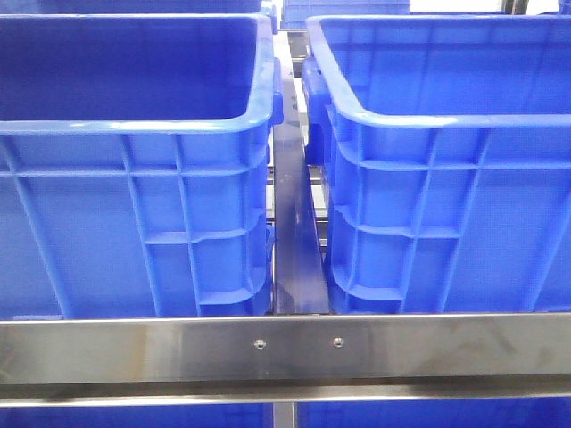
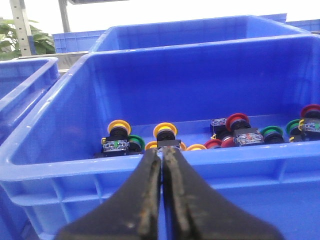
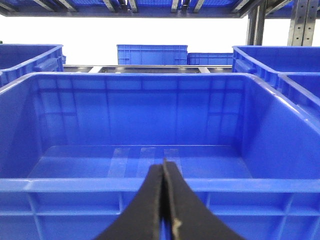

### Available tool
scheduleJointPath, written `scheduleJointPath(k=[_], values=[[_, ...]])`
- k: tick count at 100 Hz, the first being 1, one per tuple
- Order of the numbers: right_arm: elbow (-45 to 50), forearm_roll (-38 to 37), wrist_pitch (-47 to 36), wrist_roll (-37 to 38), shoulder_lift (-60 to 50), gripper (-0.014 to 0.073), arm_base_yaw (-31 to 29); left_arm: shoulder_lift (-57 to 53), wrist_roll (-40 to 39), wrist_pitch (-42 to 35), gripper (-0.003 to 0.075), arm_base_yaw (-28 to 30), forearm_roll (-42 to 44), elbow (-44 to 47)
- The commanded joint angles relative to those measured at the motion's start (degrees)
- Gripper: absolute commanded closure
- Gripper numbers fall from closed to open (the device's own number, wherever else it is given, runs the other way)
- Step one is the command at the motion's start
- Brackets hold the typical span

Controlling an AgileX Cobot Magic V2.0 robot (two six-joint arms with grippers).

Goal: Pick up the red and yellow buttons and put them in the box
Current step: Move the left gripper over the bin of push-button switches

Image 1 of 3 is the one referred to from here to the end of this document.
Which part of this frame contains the steel centre divider bar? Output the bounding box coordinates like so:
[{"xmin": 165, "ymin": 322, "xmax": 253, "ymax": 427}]
[{"xmin": 271, "ymin": 75, "xmax": 332, "ymax": 315}]

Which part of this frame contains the large blue crate left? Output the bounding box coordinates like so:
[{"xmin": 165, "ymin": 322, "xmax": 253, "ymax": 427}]
[{"xmin": 1, "ymin": 14, "xmax": 283, "ymax": 321}]

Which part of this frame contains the large blue crate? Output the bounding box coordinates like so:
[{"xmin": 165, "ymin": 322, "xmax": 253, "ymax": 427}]
[
  {"xmin": 1, "ymin": 14, "xmax": 283, "ymax": 321},
  {"xmin": 303, "ymin": 15, "xmax": 570, "ymax": 314}
]

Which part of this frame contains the large blue crate right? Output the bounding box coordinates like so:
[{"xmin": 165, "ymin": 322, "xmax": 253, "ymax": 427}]
[{"xmin": 303, "ymin": 15, "xmax": 570, "ymax": 314}]

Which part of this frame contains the blue crate rear centre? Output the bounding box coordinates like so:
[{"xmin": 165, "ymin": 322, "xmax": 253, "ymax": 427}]
[{"xmin": 281, "ymin": 0, "xmax": 410, "ymax": 29}]

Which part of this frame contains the blue crate lower left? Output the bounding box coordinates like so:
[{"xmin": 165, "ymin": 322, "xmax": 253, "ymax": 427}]
[{"xmin": 1, "ymin": 404, "xmax": 273, "ymax": 427}]

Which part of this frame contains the blue crate rear left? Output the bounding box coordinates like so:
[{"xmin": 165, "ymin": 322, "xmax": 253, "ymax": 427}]
[{"xmin": 21, "ymin": 0, "xmax": 277, "ymax": 34}]

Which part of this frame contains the blue crate lower right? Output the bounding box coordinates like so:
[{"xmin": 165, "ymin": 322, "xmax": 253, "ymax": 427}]
[{"xmin": 298, "ymin": 398, "xmax": 570, "ymax": 427}]

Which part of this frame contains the stainless steel front rail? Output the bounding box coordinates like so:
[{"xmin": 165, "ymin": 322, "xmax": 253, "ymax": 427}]
[{"xmin": 1, "ymin": 313, "xmax": 570, "ymax": 407}]

